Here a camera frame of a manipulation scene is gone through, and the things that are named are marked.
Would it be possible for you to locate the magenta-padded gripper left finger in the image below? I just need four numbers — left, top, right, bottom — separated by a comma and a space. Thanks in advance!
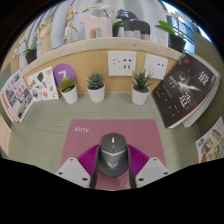
54, 143, 101, 189

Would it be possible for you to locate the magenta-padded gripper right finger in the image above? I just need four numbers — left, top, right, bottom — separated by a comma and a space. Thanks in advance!
126, 143, 170, 189

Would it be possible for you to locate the dark grey computer mouse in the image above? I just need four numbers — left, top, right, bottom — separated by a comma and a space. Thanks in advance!
96, 132, 129, 179

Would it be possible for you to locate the pink mouse pad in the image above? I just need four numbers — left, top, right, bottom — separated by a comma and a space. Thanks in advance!
60, 118, 167, 191

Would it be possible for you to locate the colourful picture card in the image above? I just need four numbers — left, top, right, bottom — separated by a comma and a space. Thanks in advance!
195, 116, 224, 164

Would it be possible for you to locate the small succulent in white pot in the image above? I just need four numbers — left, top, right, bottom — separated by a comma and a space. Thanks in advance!
86, 72, 106, 103
59, 76, 79, 105
130, 68, 154, 106

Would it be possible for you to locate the black cover book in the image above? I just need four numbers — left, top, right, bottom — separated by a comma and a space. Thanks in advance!
151, 52, 218, 129

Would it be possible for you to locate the photo cover magazine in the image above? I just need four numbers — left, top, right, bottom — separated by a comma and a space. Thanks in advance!
0, 69, 34, 124

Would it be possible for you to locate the purple round number sign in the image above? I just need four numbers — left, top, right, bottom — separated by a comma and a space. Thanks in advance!
53, 63, 78, 88

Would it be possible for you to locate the wooden desk back shelf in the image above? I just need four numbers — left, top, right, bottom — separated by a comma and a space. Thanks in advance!
9, 36, 183, 98

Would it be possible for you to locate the wooden mannequin figure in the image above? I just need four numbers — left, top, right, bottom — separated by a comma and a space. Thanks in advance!
63, 5, 79, 43

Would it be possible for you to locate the pink horse figure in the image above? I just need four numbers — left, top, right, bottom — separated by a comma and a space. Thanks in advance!
79, 14, 113, 40

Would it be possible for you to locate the black horse figure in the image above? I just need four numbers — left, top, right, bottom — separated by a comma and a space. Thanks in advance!
115, 9, 151, 42

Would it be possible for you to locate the light grey curtain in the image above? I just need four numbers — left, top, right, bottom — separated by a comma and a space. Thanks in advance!
19, 0, 174, 51

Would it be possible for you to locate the white wall socket plate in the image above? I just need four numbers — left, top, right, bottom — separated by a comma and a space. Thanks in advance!
107, 50, 138, 77

